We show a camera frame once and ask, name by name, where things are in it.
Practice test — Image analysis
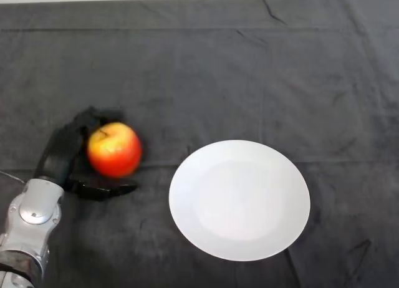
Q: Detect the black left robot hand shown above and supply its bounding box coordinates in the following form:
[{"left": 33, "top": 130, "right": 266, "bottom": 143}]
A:
[{"left": 36, "top": 105, "right": 139, "bottom": 202}]

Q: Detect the red yellow apple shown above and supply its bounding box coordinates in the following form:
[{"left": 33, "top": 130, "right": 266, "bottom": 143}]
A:
[{"left": 86, "top": 122, "right": 143, "bottom": 178}]

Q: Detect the white round plate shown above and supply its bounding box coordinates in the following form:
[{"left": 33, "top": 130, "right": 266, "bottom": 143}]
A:
[{"left": 168, "top": 140, "right": 311, "bottom": 262}]

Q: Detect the black cloth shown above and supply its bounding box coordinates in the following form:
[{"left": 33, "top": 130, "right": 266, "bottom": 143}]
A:
[{"left": 0, "top": 0, "right": 399, "bottom": 288}]

